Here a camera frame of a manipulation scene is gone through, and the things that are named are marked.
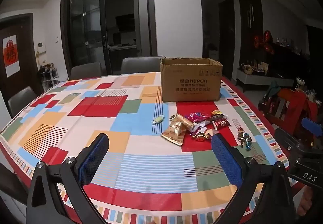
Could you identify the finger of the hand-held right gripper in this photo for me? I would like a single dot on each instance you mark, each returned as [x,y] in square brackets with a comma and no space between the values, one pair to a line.
[311,126]
[290,138]

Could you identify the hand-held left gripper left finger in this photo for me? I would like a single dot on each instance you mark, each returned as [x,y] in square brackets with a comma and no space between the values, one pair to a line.
[93,161]

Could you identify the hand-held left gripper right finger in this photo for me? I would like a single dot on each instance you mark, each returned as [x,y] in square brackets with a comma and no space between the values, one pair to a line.
[227,161]

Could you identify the pink snack packet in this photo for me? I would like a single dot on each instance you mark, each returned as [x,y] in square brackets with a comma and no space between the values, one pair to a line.
[198,116]

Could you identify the gold snack packet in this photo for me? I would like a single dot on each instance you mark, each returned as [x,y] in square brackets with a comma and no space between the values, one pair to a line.
[174,134]

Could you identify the beige snack packet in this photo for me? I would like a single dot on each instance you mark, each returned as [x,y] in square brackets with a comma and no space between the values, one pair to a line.
[183,120]

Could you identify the brown cardboard box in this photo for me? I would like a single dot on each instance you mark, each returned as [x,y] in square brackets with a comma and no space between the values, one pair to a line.
[191,82]

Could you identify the person's right hand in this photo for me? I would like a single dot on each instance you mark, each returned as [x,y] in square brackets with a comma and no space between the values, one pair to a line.
[305,203]

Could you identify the blue wrapped candy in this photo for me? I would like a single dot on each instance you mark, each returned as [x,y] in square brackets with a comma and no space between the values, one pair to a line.
[248,146]
[246,137]

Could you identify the gold small wrapped candy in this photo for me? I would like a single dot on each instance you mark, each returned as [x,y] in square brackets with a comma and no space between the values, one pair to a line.
[240,136]

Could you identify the red wooden chair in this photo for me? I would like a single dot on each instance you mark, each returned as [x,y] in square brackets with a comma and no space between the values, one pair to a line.
[292,105]

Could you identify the peach wrapped candy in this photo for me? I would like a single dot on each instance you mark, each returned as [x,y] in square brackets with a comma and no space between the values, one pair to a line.
[211,134]

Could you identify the orange wrapped candy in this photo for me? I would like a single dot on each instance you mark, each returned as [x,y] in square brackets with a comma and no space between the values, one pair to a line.
[240,130]

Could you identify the gold round wrapped candy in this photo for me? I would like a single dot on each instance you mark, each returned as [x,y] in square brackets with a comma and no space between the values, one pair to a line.
[199,136]

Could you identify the dark red snack packet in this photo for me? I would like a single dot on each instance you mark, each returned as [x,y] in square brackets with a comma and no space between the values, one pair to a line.
[221,123]

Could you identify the white flower ornament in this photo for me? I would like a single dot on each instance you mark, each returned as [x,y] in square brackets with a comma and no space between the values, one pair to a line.
[300,81]

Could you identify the colourful patchwork tablecloth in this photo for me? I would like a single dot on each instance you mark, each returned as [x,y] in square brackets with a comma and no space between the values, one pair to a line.
[141,163]

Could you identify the orange small snack packet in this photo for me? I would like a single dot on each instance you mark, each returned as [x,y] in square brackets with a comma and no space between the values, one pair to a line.
[216,112]

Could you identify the green cloth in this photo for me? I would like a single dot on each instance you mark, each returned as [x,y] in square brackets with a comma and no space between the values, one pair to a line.
[273,88]

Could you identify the white low cabinet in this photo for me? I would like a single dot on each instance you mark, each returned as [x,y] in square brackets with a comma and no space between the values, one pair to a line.
[262,79]

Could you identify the dark sideboard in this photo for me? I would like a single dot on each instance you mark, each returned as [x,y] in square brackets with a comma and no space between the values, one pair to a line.
[285,60]

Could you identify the green white wrapped candy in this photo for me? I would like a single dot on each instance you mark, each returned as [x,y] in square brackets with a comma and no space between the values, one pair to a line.
[157,119]

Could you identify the beige standing card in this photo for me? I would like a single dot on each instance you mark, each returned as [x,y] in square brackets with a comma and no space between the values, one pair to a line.
[264,66]

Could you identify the woven basket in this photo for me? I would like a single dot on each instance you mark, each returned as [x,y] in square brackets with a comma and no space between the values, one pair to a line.
[247,69]

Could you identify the grey dining chair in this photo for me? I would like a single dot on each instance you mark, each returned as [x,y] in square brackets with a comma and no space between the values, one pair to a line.
[21,100]
[85,70]
[141,65]

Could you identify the white shoe rack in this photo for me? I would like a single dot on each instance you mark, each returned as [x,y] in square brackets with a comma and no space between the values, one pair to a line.
[49,76]

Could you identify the red foil balloons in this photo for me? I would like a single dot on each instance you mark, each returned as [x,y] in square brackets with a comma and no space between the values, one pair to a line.
[265,41]

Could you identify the white bin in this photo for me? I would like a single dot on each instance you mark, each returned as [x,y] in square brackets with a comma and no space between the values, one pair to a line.
[213,53]

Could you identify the dark entrance door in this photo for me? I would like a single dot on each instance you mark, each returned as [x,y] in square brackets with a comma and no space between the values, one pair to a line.
[27,62]

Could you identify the dark tall cabinet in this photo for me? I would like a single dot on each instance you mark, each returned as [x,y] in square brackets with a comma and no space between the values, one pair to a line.
[249,25]

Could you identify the dark room door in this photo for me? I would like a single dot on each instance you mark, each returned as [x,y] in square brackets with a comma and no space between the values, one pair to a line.
[227,37]

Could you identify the red white door poster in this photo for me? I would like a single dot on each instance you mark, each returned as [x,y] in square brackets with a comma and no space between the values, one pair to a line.
[11,56]

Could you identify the black sliding glass door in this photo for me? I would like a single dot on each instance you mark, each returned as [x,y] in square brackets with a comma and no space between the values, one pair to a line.
[83,25]

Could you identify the silver refrigerator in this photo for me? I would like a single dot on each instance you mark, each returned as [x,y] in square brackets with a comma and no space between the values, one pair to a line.
[142,19]

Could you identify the white wall intercom panel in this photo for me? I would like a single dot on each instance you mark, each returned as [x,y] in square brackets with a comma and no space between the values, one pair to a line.
[41,47]

